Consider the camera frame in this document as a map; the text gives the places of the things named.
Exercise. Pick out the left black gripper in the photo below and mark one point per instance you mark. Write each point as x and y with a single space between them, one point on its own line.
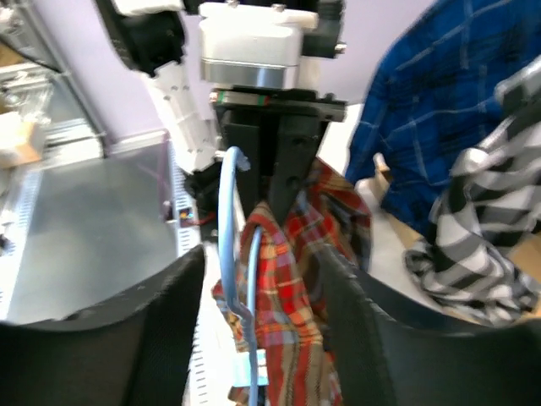
298 118

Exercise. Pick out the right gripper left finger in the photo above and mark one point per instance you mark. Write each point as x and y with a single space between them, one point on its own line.
131 349

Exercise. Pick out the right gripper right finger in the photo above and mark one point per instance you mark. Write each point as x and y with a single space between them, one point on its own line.
391 350

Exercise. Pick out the red brown plaid shirt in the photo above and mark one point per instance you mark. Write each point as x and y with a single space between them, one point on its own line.
291 320

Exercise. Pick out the light blue hanger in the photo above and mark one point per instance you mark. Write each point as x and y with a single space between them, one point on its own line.
228 257

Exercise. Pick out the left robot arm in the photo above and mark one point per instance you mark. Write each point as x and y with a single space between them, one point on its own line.
150 38

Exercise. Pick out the black white checked shirt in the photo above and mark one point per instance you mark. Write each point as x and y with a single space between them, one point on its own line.
519 133

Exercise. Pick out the blue plaid shirt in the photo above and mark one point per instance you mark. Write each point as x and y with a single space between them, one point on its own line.
432 95

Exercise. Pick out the wooden clothes rack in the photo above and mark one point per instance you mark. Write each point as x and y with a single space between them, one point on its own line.
397 203

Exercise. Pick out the cardboard box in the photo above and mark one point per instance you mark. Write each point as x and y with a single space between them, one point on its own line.
22 141

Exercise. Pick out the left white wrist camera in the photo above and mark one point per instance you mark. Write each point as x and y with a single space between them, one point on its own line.
253 46

